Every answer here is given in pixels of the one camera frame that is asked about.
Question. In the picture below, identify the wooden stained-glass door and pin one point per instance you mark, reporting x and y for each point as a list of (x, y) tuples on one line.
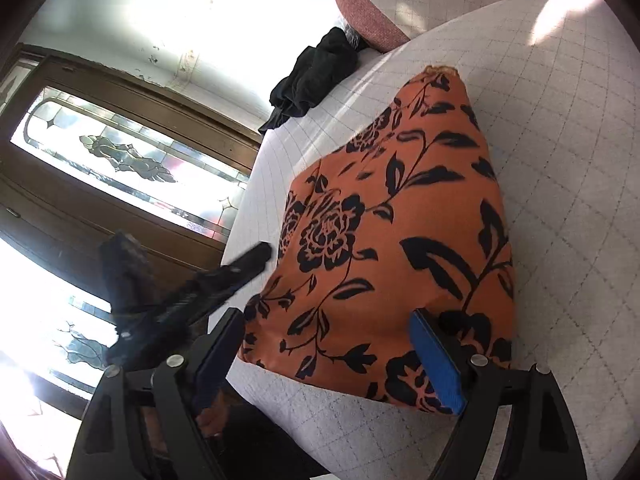
[(75, 200)]

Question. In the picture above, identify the person's left hand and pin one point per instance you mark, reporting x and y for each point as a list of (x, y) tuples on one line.
[(212, 417)]

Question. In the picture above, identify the black garment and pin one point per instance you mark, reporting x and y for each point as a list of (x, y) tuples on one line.
[(310, 80)]

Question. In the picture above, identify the pink bolster cushion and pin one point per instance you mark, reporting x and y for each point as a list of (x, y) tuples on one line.
[(365, 5)]

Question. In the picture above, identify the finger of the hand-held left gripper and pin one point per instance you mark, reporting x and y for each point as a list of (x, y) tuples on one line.
[(240, 270)]

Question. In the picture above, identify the orange floral garment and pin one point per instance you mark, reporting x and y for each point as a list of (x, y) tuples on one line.
[(400, 185)]

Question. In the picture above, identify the white quilted bed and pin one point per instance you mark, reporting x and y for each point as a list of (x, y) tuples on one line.
[(575, 160)]

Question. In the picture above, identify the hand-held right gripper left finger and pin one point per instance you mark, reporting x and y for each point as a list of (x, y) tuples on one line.
[(216, 360)]

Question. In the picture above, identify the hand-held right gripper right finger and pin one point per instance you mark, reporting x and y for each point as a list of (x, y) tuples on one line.
[(440, 370)]

